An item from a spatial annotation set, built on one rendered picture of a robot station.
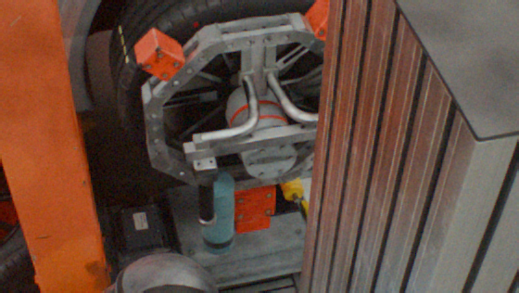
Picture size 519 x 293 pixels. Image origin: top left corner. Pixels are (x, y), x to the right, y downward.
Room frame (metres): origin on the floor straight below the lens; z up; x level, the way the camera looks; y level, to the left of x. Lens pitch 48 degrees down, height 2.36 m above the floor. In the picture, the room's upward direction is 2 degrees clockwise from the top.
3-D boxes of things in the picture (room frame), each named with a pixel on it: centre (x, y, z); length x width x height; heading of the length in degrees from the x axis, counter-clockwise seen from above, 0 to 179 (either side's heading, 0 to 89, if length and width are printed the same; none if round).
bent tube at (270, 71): (1.42, -0.11, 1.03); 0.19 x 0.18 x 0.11; 16
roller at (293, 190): (1.64, -0.07, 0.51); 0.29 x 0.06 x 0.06; 16
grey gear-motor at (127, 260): (1.46, 0.33, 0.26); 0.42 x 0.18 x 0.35; 16
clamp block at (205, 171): (1.27, 0.12, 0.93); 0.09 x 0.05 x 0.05; 16
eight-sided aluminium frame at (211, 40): (1.51, 0.02, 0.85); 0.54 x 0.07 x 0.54; 106
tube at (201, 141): (1.37, 0.08, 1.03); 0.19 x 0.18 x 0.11; 16
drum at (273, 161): (1.45, 0.00, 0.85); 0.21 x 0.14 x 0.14; 16
